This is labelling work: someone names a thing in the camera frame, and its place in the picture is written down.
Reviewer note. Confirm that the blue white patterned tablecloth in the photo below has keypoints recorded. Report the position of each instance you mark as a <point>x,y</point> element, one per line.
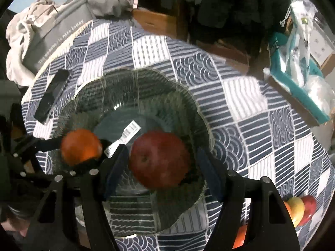
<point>261,141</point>

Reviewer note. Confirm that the grey crumpled garment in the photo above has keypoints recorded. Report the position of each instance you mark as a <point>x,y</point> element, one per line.
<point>107,0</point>

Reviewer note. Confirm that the dark hanging clothing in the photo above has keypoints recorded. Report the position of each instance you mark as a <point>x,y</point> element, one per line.
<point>222,10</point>

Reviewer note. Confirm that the clear glass scalloped plate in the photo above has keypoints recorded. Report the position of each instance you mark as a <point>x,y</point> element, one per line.
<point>146,94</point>

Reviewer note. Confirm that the clear plastic bag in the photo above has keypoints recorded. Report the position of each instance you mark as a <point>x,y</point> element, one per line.
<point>320,94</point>

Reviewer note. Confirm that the black rectangular device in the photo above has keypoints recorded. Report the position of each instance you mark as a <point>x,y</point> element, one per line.
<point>52,94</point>

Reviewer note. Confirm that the teal cardboard box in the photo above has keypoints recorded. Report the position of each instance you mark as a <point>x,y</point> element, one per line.
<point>314,109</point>

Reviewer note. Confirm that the white printed plastic bag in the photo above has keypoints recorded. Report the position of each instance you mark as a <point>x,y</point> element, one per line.
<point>301,31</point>

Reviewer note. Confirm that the white barcode sticker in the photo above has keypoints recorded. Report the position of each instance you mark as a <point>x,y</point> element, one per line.
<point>129,132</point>

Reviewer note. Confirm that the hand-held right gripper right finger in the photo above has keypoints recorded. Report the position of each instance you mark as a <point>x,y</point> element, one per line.
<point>209,172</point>

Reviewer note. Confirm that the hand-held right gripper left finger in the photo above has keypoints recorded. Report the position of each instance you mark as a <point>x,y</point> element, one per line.
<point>115,172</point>

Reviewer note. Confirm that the orange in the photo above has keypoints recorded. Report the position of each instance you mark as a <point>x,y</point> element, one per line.
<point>78,146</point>
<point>240,236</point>

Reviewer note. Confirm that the brown wooden furniture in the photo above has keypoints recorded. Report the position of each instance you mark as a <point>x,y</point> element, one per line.
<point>157,21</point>

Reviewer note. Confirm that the large dark red apple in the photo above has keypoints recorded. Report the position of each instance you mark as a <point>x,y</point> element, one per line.
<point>159,159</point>

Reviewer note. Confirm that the grey fabric bag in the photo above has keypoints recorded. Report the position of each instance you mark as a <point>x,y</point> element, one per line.
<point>60,26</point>

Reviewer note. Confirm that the brown cardboard box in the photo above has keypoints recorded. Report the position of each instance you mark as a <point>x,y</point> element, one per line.
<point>322,47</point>

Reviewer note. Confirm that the small bright red apple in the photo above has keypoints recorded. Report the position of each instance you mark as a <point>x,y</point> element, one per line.
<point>310,206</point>

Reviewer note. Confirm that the beige crumpled cloth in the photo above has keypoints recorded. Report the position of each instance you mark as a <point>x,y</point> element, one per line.
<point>18,26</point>

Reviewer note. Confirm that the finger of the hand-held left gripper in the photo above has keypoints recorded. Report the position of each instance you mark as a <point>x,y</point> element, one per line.
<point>49,144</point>
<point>91,165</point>

